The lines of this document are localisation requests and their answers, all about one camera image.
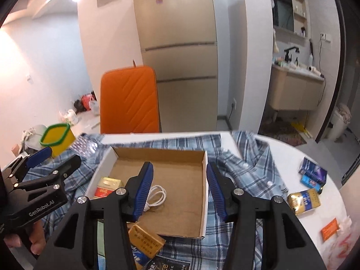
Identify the orange card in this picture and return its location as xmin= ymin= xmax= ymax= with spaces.
xmin=321 ymin=218 xmax=339 ymax=241

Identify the orange chair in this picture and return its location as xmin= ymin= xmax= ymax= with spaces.
xmin=100 ymin=65 xmax=161 ymax=134

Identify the person's left hand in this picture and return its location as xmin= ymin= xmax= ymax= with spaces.
xmin=4 ymin=222 xmax=47 ymax=255

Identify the blue pack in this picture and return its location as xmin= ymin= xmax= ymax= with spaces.
xmin=131 ymin=246 xmax=152 ymax=268

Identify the white cable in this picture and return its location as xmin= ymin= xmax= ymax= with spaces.
xmin=145 ymin=185 xmax=167 ymax=211

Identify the red plastic bag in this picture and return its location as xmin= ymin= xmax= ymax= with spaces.
xmin=81 ymin=94 xmax=96 ymax=110

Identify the dark printed packet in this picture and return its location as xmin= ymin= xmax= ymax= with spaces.
xmin=146 ymin=259 xmax=192 ymax=270

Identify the bathroom mirror cabinet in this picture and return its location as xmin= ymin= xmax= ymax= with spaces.
xmin=273 ymin=0 xmax=308 ymax=37

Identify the patterned bath rug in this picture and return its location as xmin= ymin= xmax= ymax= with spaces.
xmin=259 ymin=121 xmax=308 ymax=146

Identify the dotted patterned sheet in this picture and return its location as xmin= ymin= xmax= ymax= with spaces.
xmin=69 ymin=135 xmax=99 ymax=158

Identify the cardboard box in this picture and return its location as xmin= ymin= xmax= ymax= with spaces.
xmin=85 ymin=146 xmax=209 ymax=240

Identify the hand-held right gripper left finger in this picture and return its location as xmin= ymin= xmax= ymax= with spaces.
xmin=34 ymin=162 xmax=155 ymax=270

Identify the yellow container with green rim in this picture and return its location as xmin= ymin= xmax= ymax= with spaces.
xmin=39 ymin=123 xmax=76 ymax=158

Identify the orange gold pack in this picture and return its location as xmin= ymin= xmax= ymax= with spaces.
xmin=128 ymin=222 xmax=166 ymax=259

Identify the beige vanity cabinet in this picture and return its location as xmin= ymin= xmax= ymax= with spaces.
xmin=270 ymin=65 xmax=325 ymax=111

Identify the beige refrigerator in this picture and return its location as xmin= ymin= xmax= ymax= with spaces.
xmin=131 ymin=0 xmax=218 ymax=133

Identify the dark door frame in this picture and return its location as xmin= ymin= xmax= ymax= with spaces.
xmin=314 ymin=0 xmax=360 ymax=186

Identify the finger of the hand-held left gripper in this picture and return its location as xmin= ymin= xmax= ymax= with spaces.
xmin=13 ymin=154 xmax=82 ymax=196
xmin=0 ymin=147 xmax=52 ymax=186

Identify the white hair dryer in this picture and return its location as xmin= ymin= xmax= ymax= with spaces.
xmin=308 ymin=66 xmax=325 ymax=79

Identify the white trash bin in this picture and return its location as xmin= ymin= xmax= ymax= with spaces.
xmin=329 ymin=103 xmax=352 ymax=142

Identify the white printed plastic bag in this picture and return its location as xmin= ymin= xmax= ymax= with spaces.
xmin=336 ymin=215 xmax=356 ymax=262

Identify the black faucet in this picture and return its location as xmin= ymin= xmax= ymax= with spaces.
xmin=284 ymin=46 xmax=300 ymax=64

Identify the gold and red packet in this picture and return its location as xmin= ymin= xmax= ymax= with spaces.
xmin=94 ymin=177 xmax=125 ymax=200

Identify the light blue box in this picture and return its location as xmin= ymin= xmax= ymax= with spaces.
xmin=300 ymin=174 xmax=324 ymax=194

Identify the grey round container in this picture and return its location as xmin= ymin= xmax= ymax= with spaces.
xmin=22 ymin=124 xmax=48 ymax=149

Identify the blue plaid shirt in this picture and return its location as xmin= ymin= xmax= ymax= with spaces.
xmin=21 ymin=131 xmax=289 ymax=270

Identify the gold coffee pack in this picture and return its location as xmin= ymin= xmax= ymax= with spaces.
xmin=287 ymin=190 xmax=322 ymax=217

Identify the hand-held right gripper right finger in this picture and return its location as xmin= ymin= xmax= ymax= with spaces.
xmin=206 ymin=162 xmax=328 ymax=270

